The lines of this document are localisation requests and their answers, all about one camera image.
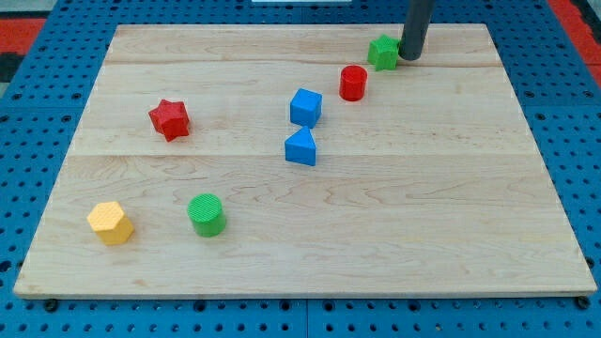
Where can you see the blue cube block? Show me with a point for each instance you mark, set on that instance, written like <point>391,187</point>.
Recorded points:
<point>305,108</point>

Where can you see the blue triangular prism block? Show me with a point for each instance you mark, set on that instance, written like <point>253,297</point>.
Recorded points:
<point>300,147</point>

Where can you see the wooden board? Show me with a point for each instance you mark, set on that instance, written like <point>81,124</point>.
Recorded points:
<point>431,186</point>

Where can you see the green cylinder block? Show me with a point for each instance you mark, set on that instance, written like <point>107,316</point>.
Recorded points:
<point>205,211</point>

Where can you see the red cylinder block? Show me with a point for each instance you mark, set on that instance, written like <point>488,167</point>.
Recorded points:
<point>353,79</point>

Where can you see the red star block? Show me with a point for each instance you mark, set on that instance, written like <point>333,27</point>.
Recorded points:
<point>170,118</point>

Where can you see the green star block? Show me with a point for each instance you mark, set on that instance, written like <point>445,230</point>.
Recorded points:
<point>383,52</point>

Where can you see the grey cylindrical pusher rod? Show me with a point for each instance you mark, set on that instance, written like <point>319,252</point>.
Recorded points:
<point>415,29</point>

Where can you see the yellow hexagon block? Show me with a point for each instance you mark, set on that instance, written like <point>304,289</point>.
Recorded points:
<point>110,223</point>

